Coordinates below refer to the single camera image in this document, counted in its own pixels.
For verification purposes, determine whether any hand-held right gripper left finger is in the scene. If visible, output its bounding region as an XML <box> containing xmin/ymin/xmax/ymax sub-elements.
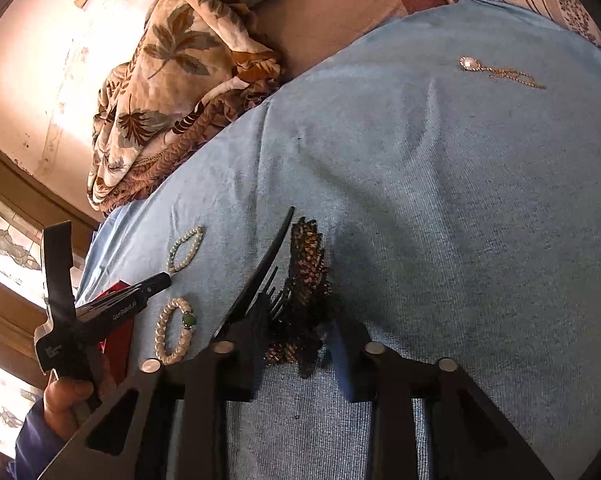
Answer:
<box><xmin>36</xmin><ymin>292</ymin><xmax>274</xmax><ymax>480</ymax></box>

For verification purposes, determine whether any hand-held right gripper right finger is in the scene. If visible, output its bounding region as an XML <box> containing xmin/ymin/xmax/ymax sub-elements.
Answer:
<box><xmin>329</xmin><ymin>309</ymin><xmax>555</xmax><ymax>480</ymax></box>

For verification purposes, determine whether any pearl bracelet with green bead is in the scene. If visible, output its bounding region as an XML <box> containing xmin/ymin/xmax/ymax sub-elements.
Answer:
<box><xmin>154</xmin><ymin>297</ymin><xmax>198</xmax><ymax>366</ymax></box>

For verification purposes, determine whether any person's left forearm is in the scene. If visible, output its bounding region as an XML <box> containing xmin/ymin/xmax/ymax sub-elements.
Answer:
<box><xmin>8</xmin><ymin>400</ymin><xmax>68</xmax><ymax>480</ymax></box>

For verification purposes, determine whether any floral leaf quilt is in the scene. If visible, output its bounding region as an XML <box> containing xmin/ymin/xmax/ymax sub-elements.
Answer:
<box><xmin>86</xmin><ymin>0</ymin><xmax>284</xmax><ymax>212</ymax></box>

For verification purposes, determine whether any black beaded hair comb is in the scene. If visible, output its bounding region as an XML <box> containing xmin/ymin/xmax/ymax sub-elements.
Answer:
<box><xmin>213</xmin><ymin>206</ymin><xmax>336</xmax><ymax>378</ymax></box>

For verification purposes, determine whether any pink bed sheet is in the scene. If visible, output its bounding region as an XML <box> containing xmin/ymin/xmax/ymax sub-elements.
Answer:
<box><xmin>250</xmin><ymin>0</ymin><xmax>461</xmax><ymax>81</ymax></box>

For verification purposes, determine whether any red box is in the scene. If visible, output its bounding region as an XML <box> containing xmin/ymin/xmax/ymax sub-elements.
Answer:
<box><xmin>78</xmin><ymin>280</ymin><xmax>135</xmax><ymax>361</ymax></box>

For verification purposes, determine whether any stained glass window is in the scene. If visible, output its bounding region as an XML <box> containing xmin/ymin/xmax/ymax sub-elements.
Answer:
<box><xmin>0</xmin><ymin>132</ymin><xmax>106</xmax><ymax>461</ymax></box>

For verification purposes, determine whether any person's left hand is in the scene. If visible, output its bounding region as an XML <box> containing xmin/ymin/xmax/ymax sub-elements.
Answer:
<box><xmin>44</xmin><ymin>347</ymin><xmax>118</xmax><ymax>443</ymax></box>

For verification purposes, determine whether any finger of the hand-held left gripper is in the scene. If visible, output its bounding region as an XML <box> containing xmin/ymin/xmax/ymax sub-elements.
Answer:
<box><xmin>130</xmin><ymin>272</ymin><xmax>172</xmax><ymax>302</ymax></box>

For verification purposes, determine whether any pearl earring with gold chains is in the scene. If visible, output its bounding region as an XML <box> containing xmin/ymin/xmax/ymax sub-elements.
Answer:
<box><xmin>459</xmin><ymin>56</ymin><xmax>547</xmax><ymax>91</ymax></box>

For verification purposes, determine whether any small pearl bracelet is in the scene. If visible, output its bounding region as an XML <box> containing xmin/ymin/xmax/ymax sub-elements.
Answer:
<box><xmin>166</xmin><ymin>225</ymin><xmax>204</xmax><ymax>275</ymax></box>

